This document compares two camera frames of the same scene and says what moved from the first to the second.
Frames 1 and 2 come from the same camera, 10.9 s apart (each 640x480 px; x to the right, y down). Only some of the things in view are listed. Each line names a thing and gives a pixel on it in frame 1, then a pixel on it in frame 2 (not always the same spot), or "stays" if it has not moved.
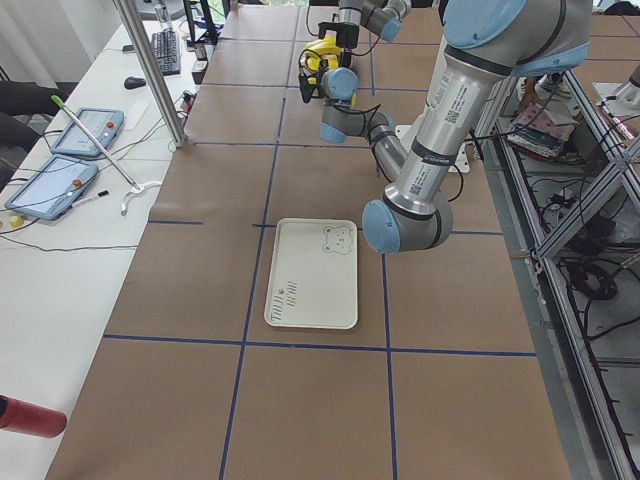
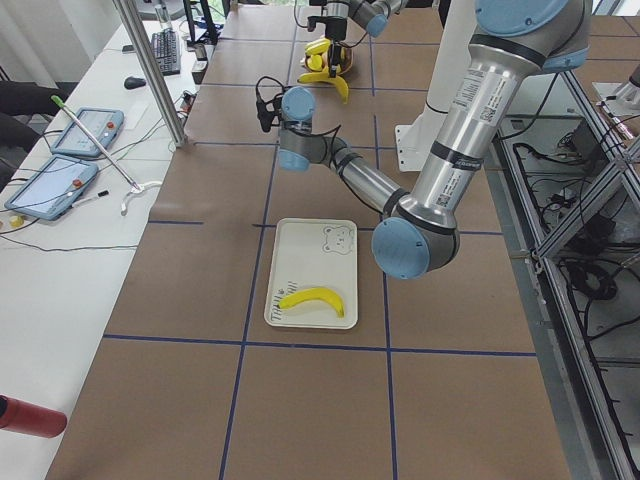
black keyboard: [166, 49] stays
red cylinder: [24, 417] stays
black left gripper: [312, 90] → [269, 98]
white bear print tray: [313, 278] stays
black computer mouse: [132, 82] stays
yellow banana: [313, 63] → [318, 46]
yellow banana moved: [324, 46] → [321, 293]
